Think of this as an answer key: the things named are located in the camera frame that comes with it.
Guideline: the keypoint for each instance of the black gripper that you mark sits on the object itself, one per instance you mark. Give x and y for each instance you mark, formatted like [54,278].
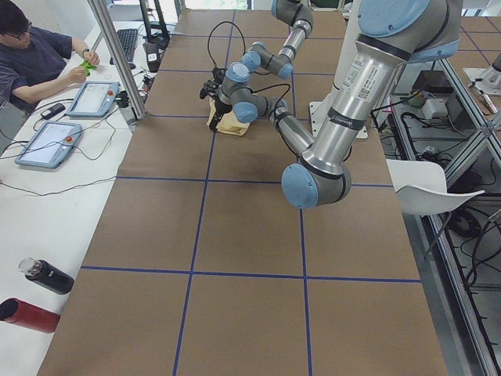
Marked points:
[221,106]

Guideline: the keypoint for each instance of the aluminium frame post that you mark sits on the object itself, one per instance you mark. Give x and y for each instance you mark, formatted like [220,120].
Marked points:
[107,28]

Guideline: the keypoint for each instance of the near teach pendant tablet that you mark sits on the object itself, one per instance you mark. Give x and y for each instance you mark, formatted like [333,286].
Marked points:
[51,145]

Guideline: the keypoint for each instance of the far teach pendant tablet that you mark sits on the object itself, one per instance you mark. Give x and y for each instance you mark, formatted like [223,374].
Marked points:
[94,99]

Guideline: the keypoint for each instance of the person in navy shirt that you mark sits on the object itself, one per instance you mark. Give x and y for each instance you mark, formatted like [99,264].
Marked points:
[33,58]

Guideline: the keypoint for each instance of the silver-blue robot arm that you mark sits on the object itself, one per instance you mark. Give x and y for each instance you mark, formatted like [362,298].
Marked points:
[298,16]
[391,33]

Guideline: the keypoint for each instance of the black phone on table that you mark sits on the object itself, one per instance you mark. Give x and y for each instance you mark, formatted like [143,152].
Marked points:
[52,111]

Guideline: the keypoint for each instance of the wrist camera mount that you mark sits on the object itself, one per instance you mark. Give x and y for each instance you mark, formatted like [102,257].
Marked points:
[218,73]
[209,89]

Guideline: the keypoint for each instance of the red water bottle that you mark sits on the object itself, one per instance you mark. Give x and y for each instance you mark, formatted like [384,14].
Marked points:
[24,314]

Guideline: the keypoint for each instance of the black water bottle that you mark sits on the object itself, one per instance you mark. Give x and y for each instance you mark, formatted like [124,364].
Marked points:
[46,275]

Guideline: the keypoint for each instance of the black keyboard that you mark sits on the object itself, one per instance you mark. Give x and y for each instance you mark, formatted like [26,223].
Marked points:
[128,39]

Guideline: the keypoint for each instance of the white moulded chair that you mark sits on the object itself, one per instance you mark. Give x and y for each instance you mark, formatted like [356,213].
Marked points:
[421,188]

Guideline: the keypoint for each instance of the teach pendant tablet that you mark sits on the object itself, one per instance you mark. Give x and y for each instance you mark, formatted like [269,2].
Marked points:
[51,145]
[94,99]

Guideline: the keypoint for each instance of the cream long-sleeve graphic shirt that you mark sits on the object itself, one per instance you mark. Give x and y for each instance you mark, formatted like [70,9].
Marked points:
[228,124]

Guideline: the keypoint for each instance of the green plastic object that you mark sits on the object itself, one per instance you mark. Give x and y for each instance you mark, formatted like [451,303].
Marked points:
[88,67]

